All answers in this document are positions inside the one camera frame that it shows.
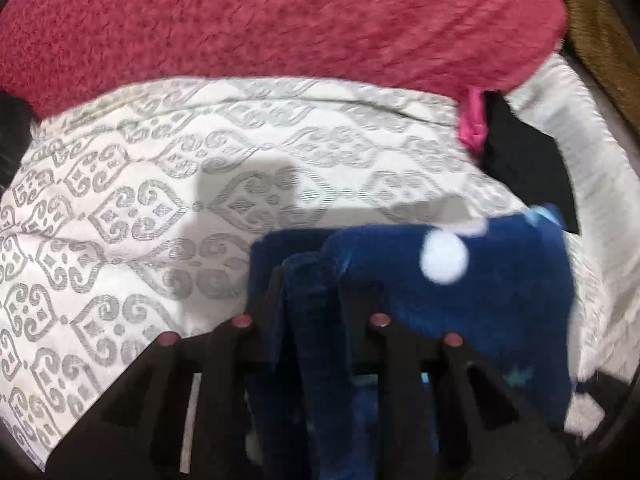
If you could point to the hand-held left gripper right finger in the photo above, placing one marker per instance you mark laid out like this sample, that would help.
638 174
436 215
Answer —
350 322

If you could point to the black cloth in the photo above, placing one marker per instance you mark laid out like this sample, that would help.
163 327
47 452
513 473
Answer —
525 160

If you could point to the white patterned bedspread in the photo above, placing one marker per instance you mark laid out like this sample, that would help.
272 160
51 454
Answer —
200 170

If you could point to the leopard print cloth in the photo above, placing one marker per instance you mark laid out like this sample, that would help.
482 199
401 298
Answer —
600 35

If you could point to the dark cloth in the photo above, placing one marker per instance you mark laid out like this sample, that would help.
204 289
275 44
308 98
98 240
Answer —
12 135

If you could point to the red fuzzy blanket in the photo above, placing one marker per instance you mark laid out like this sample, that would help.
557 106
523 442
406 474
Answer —
275 15

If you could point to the pink cloth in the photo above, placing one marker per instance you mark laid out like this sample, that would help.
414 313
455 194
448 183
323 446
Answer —
472 120

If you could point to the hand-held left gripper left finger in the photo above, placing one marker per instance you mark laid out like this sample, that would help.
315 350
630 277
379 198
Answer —
260 310

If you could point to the blue star print pants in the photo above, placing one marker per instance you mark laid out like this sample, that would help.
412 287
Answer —
500 310

